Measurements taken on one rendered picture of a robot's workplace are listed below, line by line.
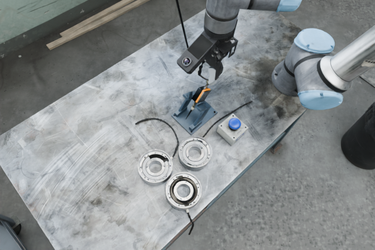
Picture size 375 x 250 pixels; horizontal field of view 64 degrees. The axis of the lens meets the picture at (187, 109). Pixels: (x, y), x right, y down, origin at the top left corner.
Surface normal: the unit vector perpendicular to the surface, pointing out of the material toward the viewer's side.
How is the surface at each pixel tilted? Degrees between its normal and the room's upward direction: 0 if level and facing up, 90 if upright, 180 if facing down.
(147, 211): 0
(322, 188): 0
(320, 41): 8
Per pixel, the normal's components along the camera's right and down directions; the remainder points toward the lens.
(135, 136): 0.06, -0.50
